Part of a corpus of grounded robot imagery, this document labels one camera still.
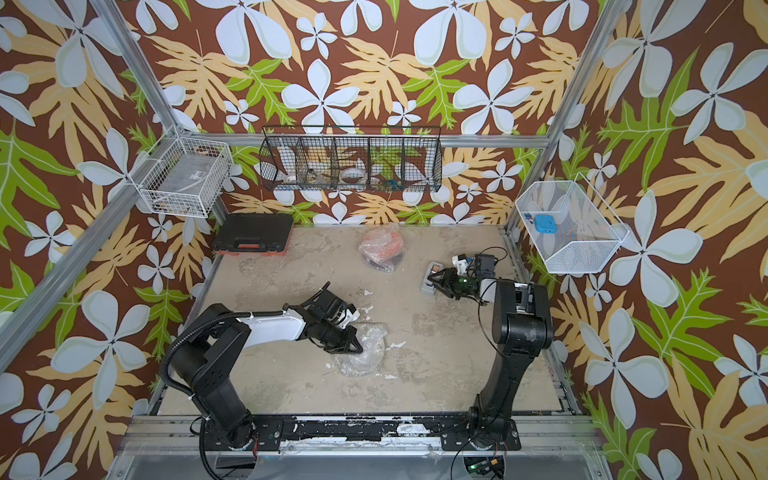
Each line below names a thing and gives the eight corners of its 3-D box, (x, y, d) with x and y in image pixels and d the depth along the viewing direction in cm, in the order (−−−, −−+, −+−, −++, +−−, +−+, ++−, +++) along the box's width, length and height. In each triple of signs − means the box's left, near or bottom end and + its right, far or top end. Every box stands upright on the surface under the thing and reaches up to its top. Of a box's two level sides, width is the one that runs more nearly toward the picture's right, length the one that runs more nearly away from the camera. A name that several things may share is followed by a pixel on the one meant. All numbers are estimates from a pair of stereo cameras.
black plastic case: (211, 258, 113) (202, 246, 108) (227, 223, 125) (220, 211, 120) (286, 258, 113) (282, 247, 108) (296, 223, 125) (292, 211, 120)
